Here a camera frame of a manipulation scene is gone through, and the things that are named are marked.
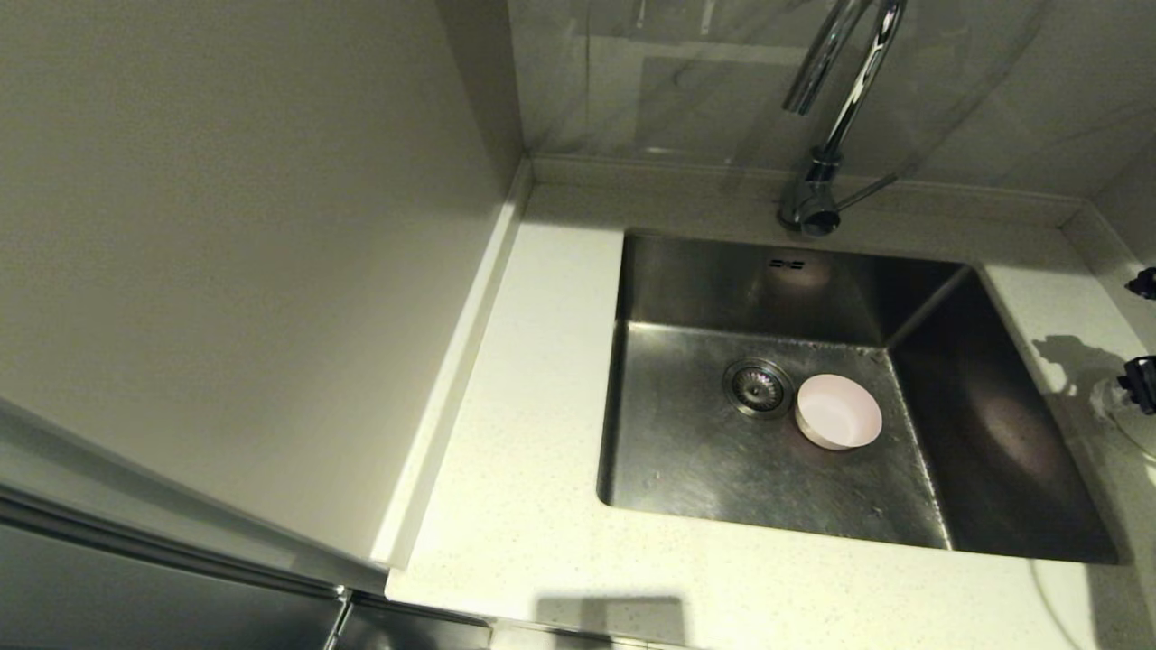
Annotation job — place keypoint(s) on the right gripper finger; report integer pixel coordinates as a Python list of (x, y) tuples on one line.
[(1142, 384), (1145, 283)]

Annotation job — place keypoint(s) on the pink plastic bowl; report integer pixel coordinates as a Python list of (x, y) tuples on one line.
[(838, 412)]

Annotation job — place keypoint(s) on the stainless steel sink basin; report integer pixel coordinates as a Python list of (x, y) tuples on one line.
[(722, 478)]

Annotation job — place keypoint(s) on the chrome gooseneck faucet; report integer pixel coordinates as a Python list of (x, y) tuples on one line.
[(849, 95)]

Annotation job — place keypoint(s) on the round metal drain strainer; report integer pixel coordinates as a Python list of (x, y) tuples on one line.
[(757, 386)]

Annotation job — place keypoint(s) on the beige tall cabinet panel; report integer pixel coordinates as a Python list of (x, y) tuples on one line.
[(226, 226)]

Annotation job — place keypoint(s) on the grey metal appliance door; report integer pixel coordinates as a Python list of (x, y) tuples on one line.
[(108, 569)]

